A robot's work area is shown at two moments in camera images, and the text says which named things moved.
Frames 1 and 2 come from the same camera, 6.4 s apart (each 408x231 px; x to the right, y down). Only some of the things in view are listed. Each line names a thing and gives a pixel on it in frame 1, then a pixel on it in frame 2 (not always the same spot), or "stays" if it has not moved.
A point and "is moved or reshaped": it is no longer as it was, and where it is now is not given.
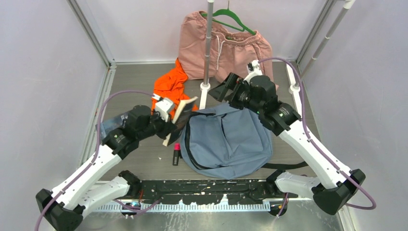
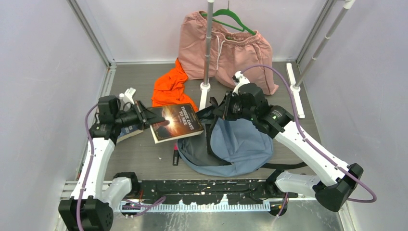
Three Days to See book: [183, 114] is moved or reshaped
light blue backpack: [224, 142] is moved or reshaped
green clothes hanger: [228, 25] stays
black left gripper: [167, 126] to [145, 116]
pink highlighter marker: [176, 155] stays
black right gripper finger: [225, 91] to [222, 110]
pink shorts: [230, 52] stays
